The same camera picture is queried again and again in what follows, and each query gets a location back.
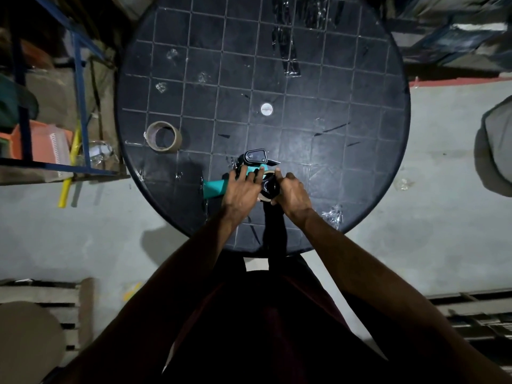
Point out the person's left hand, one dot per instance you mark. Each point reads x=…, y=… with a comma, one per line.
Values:
x=242, y=195

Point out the person's right hand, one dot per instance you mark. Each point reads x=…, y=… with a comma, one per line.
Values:
x=294, y=197

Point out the brown tape roll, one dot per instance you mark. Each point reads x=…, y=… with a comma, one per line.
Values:
x=265, y=197

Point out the teal tape dispenser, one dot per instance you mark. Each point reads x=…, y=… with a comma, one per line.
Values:
x=214, y=187

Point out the cardboard tape roll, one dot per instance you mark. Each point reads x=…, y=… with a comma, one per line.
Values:
x=150, y=139

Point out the person's right forearm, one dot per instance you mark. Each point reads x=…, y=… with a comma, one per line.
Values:
x=360, y=267

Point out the person's left forearm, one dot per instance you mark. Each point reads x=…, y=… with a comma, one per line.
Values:
x=200, y=255

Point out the person's maroon shirt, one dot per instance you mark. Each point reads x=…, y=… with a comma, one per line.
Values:
x=272, y=335

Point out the small white round cap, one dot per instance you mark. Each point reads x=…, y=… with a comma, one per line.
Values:
x=266, y=109

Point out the crumpled plastic scrap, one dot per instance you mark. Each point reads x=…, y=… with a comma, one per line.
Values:
x=402, y=184

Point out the crumpled clear plastic wrap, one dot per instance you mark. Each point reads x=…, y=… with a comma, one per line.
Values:
x=100, y=153

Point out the yellow stick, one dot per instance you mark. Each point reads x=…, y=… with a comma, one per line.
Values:
x=64, y=195

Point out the blue metal trolley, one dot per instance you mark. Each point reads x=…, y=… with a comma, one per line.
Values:
x=80, y=95

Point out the wooden pallet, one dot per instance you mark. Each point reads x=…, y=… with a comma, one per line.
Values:
x=472, y=307
x=60, y=295

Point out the orange plastic dustpan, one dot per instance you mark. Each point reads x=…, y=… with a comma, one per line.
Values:
x=36, y=139

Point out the grey sack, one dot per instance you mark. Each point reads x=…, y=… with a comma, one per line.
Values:
x=500, y=139

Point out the stack of blue printed boxes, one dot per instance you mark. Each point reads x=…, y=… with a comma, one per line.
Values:
x=460, y=39

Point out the green plastic bucket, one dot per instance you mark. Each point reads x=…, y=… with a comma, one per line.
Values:
x=16, y=103

